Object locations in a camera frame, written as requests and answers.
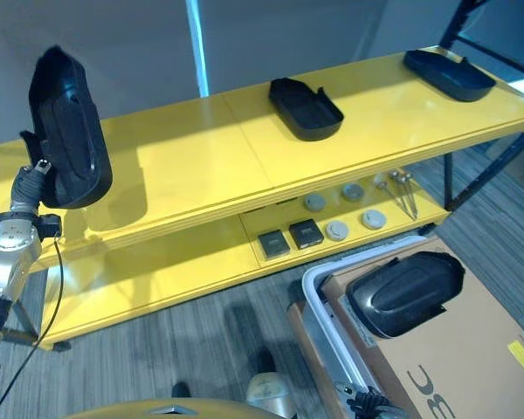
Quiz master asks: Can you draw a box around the dark blue metal rack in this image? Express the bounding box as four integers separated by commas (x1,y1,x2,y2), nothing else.
438,0,524,102

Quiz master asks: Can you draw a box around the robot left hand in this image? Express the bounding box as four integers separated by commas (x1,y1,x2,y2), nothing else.
10,129,56,216

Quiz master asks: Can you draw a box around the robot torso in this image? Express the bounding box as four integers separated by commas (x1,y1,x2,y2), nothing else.
63,396,251,419

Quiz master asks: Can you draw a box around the black wrist clamp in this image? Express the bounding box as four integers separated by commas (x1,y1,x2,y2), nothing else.
35,212,65,239

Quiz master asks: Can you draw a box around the brown cardboard sheet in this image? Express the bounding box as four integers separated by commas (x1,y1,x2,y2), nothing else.
285,301,348,419

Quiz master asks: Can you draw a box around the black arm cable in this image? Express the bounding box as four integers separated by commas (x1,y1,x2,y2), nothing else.
0,230,67,419

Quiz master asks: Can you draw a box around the small black square box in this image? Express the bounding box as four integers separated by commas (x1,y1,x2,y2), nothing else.
288,221,325,251
257,231,292,258

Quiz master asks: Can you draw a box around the grey plastic box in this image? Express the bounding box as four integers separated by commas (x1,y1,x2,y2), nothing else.
300,235,442,419

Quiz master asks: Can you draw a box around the long metal screw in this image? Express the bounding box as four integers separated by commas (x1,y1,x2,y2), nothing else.
389,170,410,211
374,178,415,216
400,172,418,219

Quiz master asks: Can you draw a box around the printed brown cardboard box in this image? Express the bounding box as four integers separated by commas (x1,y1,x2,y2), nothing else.
322,238,524,419

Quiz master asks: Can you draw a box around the black sole-shaped plastic part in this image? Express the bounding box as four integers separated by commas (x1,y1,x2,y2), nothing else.
28,45,114,210
403,48,497,103
347,251,466,340
268,77,345,142

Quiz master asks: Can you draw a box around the silver robot leg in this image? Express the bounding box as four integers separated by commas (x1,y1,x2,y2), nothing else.
245,371,298,419

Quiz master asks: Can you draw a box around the round grey disc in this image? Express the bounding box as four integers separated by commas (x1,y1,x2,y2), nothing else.
361,209,389,230
304,193,328,213
341,182,365,203
324,220,348,241

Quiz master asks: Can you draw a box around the yellow metal shelf unit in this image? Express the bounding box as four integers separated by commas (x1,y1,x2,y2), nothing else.
0,43,524,351

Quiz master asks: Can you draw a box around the light blue wall strip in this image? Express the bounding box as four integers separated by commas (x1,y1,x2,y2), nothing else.
186,0,211,98

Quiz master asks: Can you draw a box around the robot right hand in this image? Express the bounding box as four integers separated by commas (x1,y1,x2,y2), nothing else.
334,381,403,419

